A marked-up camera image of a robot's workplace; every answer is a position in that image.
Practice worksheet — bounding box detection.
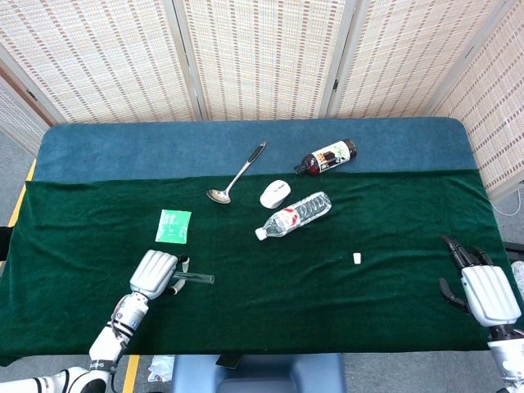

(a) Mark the clear glass test tube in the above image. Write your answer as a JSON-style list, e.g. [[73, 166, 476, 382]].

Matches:
[[171, 272, 215, 286]]

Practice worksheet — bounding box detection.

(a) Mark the white plastic object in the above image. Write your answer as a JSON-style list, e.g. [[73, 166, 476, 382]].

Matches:
[[510, 260, 524, 296]]

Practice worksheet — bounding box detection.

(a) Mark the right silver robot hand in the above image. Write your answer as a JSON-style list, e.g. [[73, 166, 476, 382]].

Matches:
[[438, 235, 523, 328]]

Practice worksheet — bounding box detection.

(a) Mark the crumpled white plastic wrap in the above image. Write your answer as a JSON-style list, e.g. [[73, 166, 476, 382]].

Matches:
[[147, 355, 176, 382]]

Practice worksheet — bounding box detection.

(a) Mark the blue table cover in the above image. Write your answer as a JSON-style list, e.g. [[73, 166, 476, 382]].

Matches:
[[31, 117, 480, 183]]

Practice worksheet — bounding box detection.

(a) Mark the dark tea bottle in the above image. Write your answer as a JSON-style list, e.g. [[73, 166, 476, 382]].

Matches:
[[293, 138, 358, 177]]

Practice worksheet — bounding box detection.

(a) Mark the green sachet packet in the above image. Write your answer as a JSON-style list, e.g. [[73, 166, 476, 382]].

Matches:
[[155, 209, 193, 244]]

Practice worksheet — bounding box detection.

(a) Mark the steel ladle black handle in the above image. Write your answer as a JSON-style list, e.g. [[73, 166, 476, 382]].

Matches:
[[206, 141, 268, 205]]

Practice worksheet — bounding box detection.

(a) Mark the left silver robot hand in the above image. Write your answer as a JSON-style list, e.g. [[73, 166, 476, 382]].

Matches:
[[129, 249, 192, 301]]

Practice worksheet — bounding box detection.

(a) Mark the clear plastic water bottle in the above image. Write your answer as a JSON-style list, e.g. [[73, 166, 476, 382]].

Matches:
[[255, 191, 332, 242]]

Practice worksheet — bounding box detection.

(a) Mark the yellow floor tape strip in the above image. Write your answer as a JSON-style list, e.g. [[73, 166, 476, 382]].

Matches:
[[7, 158, 38, 228], [121, 355, 141, 393]]

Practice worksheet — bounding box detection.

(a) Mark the white computer mouse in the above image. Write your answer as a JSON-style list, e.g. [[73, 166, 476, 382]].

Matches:
[[259, 179, 291, 209]]

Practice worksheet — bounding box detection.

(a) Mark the thin white floor cable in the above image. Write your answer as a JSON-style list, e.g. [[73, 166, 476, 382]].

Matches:
[[490, 179, 524, 217]]

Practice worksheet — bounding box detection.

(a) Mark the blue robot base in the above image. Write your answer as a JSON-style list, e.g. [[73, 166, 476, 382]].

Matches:
[[170, 352, 347, 393]]

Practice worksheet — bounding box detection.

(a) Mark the woven bamboo screen panel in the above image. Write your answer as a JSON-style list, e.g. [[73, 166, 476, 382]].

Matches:
[[429, 0, 524, 201], [327, 0, 513, 120], [0, 61, 54, 156], [0, 0, 204, 124], [163, 0, 357, 122]]

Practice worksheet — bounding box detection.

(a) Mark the dark green velvet cloth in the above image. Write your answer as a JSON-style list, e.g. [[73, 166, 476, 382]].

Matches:
[[0, 168, 524, 368]]

